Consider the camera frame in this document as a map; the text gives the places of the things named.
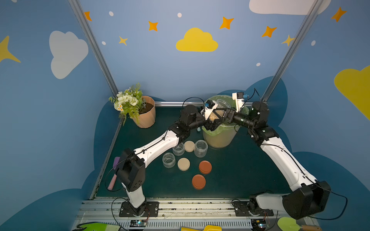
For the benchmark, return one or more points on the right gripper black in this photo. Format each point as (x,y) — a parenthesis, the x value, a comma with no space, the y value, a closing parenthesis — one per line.
(229,116)

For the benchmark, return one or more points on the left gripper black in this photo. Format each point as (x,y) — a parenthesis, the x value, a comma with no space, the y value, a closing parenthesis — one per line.
(208,122)

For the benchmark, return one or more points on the red lid oatmeal jar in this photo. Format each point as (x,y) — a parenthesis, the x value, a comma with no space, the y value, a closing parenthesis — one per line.
(220,110)
(201,148)

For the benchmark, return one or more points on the beige jar lid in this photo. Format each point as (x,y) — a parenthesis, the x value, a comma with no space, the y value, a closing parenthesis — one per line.
(189,146)
(183,164)

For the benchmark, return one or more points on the beige lid oatmeal jar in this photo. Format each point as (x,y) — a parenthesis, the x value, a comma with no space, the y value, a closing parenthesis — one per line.
(178,150)

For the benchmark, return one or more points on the red jar lid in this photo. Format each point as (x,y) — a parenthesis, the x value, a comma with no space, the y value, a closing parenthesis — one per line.
(205,167)
(198,182)

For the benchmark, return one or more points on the clear oatmeal jar front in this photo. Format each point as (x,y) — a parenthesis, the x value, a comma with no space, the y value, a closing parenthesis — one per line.
(168,160)

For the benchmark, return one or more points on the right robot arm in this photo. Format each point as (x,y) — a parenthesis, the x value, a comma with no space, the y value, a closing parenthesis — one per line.
(308,196)

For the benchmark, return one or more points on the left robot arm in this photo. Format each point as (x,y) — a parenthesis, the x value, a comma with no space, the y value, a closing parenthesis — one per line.
(132,164)

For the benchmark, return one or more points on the mesh bin green bag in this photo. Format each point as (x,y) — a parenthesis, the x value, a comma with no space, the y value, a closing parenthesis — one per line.
(225,133)

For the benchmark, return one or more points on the terracotta flower pot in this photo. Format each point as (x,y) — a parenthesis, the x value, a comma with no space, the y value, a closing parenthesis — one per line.
(147,119)

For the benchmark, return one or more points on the white flowers green plant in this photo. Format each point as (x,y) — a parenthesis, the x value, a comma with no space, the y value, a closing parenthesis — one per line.
(129,102)

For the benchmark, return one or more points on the purple pink toy spatula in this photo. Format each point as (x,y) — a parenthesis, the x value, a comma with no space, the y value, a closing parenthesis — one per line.
(113,180)

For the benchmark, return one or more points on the right controller board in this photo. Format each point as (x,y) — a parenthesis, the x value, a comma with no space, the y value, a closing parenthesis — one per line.
(258,225)

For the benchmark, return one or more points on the controller board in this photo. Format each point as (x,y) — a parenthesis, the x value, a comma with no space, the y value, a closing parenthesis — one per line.
(138,223)
(258,225)

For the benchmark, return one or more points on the left controller board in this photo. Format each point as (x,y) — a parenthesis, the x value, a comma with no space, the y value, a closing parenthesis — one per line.
(138,223)

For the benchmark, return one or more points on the green toy tool left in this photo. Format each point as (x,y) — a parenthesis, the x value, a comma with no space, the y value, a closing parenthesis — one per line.
(96,226)

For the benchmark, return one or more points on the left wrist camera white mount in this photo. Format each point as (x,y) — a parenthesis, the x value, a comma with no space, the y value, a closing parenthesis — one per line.
(209,106)

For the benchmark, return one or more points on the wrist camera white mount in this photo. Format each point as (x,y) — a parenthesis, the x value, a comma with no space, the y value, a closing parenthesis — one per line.
(209,106)
(239,99)

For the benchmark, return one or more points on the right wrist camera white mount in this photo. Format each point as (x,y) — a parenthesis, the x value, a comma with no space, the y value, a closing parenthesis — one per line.
(239,99)

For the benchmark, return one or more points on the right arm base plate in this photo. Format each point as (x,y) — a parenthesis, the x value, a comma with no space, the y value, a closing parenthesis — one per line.
(249,209)

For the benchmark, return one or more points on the aluminium front rail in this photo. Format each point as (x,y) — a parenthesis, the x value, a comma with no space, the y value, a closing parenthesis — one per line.
(174,214)

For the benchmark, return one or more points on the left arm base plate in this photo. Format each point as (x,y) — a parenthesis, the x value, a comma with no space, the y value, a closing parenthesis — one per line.
(150,209)

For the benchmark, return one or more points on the green toy spatula wooden handle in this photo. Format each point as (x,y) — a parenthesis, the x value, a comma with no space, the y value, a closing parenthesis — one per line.
(290,224)

